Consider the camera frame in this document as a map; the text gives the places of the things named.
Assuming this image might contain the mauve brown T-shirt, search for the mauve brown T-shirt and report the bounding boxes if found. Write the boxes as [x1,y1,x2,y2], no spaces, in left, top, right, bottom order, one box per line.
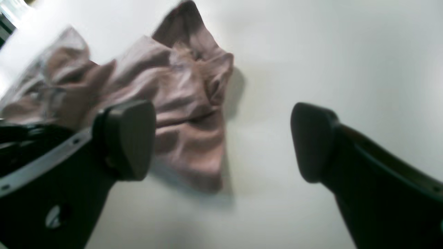
[1,0,234,193]

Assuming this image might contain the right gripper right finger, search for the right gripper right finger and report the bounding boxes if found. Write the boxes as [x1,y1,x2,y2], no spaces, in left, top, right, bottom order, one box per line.
[290,102,443,249]

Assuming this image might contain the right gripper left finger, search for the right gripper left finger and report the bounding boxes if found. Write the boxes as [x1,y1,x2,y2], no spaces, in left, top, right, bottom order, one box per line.
[0,100,156,249]

